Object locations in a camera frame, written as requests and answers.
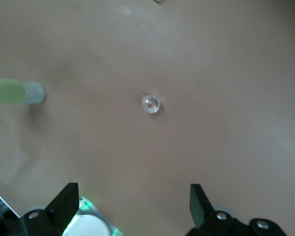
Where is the brown table cover sheet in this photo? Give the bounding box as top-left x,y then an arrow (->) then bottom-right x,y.
0,0 -> 295,236

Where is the green bottle with clear base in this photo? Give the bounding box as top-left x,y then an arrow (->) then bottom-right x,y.
0,78 -> 46,105

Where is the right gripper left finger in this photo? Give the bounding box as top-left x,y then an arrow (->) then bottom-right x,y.
0,183 -> 79,236

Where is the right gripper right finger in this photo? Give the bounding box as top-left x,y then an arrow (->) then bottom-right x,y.
186,184 -> 290,236

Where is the small clear glass cup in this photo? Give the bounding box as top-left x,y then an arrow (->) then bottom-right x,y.
141,94 -> 162,115

